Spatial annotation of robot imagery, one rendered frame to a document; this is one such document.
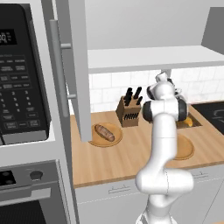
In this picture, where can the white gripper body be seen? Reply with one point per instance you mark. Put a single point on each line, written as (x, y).
(162, 77)

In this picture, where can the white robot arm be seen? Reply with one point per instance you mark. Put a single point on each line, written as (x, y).
(162, 140)

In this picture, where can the white cabinet shelf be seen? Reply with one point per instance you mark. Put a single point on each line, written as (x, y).
(151, 58)

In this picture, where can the orange croissant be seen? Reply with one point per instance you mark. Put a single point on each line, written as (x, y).
(189, 122)

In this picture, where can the grey cabinet door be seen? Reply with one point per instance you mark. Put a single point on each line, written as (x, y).
(78, 73)

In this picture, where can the wooden knife block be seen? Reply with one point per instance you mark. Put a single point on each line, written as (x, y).
(128, 112)

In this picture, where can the black hob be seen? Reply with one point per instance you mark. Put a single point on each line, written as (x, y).
(211, 113)

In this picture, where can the round wooden plate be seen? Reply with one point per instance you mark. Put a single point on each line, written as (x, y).
(116, 137)
(184, 147)

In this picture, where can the brown baguette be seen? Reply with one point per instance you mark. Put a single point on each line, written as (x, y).
(104, 132)

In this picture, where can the white drawer front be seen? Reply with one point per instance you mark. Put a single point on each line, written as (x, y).
(96, 192)
(208, 175)

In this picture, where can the black microwave oven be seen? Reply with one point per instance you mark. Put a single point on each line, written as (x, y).
(20, 81)

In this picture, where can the black oven knob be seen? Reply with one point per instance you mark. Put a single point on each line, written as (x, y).
(36, 175)

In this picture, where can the grey oven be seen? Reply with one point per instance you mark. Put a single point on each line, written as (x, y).
(26, 204)

